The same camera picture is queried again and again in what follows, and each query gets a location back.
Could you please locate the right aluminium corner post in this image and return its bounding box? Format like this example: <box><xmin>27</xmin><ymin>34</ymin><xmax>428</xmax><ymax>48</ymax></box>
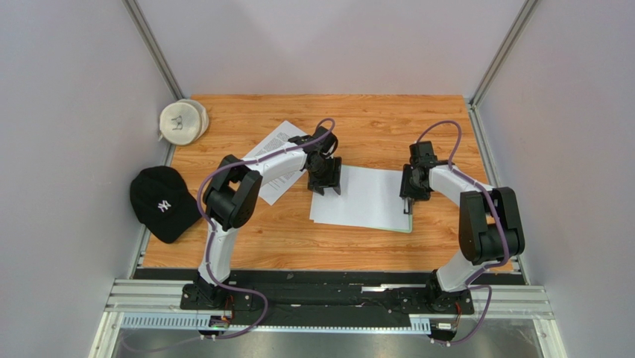
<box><xmin>469</xmin><ymin>0</ymin><xmax>541</xmax><ymax>107</ymax></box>

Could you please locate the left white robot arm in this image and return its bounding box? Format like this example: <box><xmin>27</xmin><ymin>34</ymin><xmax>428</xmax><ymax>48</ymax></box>
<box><xmin>197</xmin><ymin>122</ymin><xmax>342</xmax><ymax>292</ymax></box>

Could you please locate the white paper sheet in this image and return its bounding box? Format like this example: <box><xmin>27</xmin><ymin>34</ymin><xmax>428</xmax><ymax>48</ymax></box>
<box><xmin>309</xmin><ymin>165</ymin><xmax>412</xmax><ymax>233</ymax></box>

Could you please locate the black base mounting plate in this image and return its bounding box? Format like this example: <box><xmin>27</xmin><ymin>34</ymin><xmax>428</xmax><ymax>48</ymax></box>
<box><xmin>180</xmin><ymin>269</ymin><xmax>475</xmax><ymax>328</ymax></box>

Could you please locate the green clipboard folder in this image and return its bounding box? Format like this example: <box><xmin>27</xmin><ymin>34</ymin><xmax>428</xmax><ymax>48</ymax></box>
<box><xmin>368</xmin><ymin>196</ymin><xmax>413</xmax><ymax>233</ymax></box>

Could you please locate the black NY baseball cap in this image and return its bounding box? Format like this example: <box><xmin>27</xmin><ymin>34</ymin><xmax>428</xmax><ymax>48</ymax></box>
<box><xmin>130</xmin><ymin>166</ymin><xmax>201</xmax><ymax>244</ymax></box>

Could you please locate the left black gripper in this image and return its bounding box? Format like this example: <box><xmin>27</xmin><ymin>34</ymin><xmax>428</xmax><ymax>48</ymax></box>
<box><xmin>307</xmin><ymin>156</ymin><xmax>342</xmax><ymax>196</ymax></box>

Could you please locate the cream round zip pouch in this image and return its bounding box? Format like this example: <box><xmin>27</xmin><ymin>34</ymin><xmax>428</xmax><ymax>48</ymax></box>
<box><xmin>159</xmin><ymin>99</ymin><xmax>209</xmax><ymax>146</ymax></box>

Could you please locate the aluminium corner post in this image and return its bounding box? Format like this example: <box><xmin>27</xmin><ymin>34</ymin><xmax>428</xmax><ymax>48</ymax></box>
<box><xmin>122</xmin><ymin>0</ymin><xmax>186</xmax><ymax>100</ymax></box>
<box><xmin>469</xmin><ymin>0</ymin><xmax>541</xmax><ymax>107</ymax></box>

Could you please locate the left aluminium corner post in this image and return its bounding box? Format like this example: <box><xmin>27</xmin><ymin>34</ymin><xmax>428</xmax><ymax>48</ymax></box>
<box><xmin>122</xmin><ymin>0</ymin><xmax>186</xmax><ymax>100</ymax></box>

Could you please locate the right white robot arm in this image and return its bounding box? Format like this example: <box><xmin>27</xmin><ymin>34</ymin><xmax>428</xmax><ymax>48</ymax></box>
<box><xmin>399</xmin><ymin>141</ymin><xmax>525</xmax><ymax>293</ymax></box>

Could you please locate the text-filled paper sheet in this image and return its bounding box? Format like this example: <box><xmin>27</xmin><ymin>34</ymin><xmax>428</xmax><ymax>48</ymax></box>
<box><xmin>244</xmin><ymin>121</ymin><xmax>306</xmax><ymax>206</ymax></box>

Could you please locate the aluminium front rail frame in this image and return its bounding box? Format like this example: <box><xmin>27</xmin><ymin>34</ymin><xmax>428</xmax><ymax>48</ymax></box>
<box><xmin>89</xmin><ymin>279</ymin><xmax>565</xmax><ymax>357</ymax></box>

